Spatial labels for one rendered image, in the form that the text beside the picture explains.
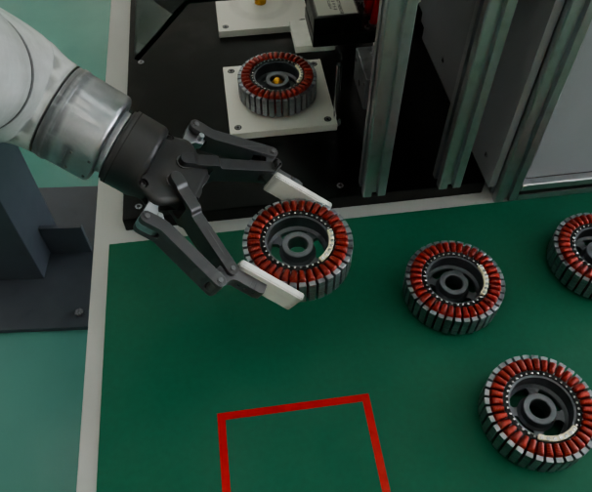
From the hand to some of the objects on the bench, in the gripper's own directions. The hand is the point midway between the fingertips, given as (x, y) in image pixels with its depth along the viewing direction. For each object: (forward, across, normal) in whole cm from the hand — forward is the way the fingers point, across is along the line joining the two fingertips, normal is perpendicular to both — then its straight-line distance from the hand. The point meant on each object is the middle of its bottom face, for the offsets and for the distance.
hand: (296, 246), depth 64 cm
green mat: (+32, +7, +5) cm, 33 cm away
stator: (-6, -32, -13) cm, 35 cm away
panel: (+11, -53, -4) cm, 54 cm away
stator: (+20, -6, -1) cm, 21 cm away
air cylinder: (+6, -38, -7) cm, 39 cm away
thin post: (+3, -29, -9) cm, 31 cm away
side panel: (+35, -29, +7) cm, 46 cm away
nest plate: (-5, -32, -14) cm, 35 cm away
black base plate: (-7, -44, -17) cm, 47 cm away
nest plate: (-13, -54, -18) cm, 59 cm away
